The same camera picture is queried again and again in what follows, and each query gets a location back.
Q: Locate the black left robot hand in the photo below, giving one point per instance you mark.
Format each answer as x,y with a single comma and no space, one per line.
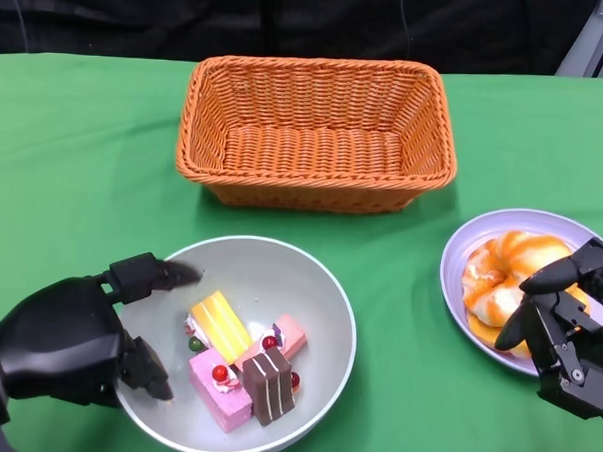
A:
61,340

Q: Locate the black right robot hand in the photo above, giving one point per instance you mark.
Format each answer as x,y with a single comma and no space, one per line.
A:
575,378

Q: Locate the orange white swirl bun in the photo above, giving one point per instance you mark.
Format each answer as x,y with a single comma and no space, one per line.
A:
510,255

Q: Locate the yellow cake slice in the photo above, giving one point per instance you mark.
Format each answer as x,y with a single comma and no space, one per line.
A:
222,322

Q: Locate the magenta pink cake slice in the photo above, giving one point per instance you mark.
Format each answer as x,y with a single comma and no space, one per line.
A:
224,403

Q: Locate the brown chocolate cake slice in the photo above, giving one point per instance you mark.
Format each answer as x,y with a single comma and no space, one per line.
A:
269,390

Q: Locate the pale grey-green bowl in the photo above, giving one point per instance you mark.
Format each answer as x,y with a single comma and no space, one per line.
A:
279,275

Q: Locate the salmon pink cake slice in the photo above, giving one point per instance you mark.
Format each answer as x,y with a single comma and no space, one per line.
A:
292,333

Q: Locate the lavender plate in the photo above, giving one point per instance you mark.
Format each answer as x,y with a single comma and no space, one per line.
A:
460,253

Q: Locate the orange wicker basket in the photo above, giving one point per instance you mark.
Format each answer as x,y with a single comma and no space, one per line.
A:
315,151

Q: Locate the green tablecloth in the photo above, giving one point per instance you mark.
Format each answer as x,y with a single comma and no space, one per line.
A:
84,151

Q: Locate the black backdrop cloth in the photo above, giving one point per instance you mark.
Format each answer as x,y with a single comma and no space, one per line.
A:
190,21

